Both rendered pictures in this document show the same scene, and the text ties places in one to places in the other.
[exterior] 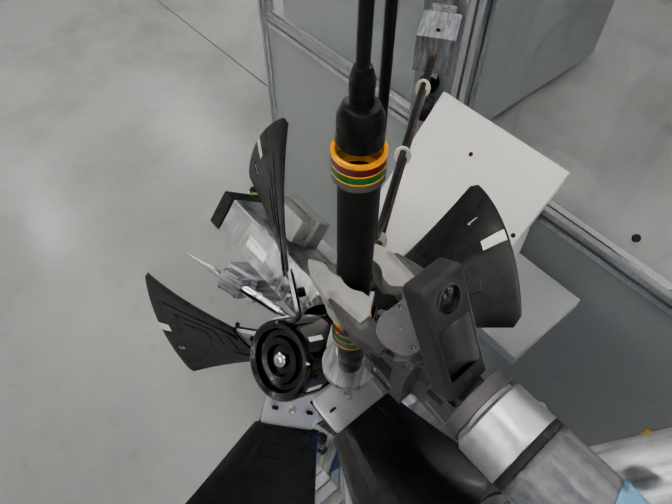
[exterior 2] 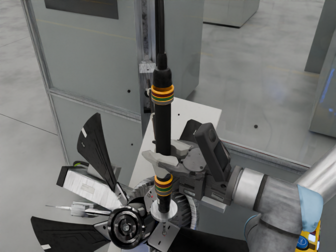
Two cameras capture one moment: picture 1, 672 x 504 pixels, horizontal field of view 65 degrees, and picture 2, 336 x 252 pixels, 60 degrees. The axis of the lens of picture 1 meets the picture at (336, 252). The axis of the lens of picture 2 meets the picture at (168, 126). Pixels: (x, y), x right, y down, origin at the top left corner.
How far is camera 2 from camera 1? 0.22 m
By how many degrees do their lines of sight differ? 23
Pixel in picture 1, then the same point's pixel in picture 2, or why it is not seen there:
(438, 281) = (207, 128)
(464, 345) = (222, 156)
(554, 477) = (274, 189)
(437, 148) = not seen: hidden behind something
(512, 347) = (220, 204)
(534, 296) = not seen: hidden behind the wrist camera
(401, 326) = (193, 161)
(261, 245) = (90, 186)
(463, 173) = (178, 123)
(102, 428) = not seen: outside the picture
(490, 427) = (244, 183)
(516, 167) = (199, 114)
